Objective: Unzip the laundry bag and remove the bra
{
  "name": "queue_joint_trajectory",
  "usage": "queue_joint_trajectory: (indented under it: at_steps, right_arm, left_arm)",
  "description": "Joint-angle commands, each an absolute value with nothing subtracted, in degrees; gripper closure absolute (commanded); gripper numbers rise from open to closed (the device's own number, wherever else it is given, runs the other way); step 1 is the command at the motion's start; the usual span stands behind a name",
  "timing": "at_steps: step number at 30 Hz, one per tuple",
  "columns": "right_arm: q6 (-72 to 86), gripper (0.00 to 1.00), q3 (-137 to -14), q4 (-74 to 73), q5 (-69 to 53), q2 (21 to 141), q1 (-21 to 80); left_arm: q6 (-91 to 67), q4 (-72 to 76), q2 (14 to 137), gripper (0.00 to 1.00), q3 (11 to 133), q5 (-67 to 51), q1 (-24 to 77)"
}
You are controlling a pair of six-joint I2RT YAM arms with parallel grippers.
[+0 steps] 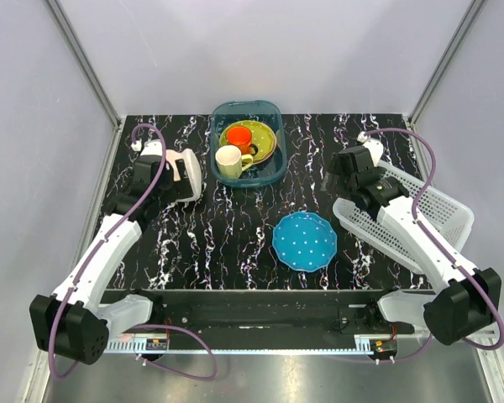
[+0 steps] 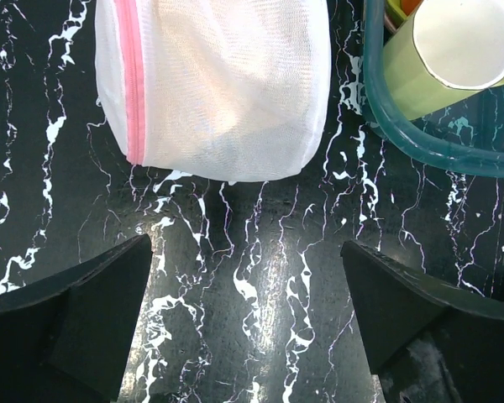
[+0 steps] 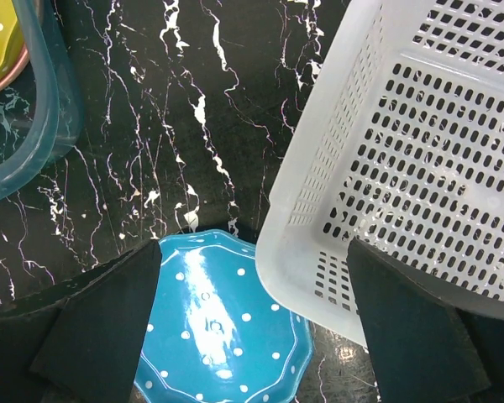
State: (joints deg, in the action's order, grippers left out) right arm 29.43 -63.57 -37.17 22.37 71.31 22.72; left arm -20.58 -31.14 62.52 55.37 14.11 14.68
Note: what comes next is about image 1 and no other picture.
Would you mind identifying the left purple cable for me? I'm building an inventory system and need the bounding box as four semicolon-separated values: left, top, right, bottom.
48;123;218;381

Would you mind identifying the yellow-green dotted plate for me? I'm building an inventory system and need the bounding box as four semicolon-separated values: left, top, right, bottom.
219;120;277;165

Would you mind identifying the orange cup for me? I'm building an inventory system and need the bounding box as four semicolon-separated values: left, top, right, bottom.
226;126;257;155

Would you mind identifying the blue dotted plate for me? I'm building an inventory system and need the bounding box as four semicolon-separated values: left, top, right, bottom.
272;212;337;273

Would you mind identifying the white perforated plastic basket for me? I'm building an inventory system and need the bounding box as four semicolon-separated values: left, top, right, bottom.
333;160;475;275

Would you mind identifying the white mesh laundry bag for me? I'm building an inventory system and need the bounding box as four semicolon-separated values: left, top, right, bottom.
166;149;202;202

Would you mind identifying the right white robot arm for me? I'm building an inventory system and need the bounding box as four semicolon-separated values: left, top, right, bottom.
322;139;503;345

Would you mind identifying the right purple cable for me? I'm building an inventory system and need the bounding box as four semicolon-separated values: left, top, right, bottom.
331;128;504;365

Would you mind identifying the cream yellow mug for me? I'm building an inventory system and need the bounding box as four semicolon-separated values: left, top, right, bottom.
215;145;254;179

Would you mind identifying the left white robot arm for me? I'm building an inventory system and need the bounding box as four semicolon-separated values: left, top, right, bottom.
29;140;174;364

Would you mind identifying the purple cable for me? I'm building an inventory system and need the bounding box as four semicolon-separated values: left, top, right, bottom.
331;128;504;365
48;123;218;381

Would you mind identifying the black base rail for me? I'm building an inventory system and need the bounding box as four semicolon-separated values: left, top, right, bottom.
139;290;415;349

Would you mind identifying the teal transparent plastic bin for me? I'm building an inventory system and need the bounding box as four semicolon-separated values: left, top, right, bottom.
210;100;288;188

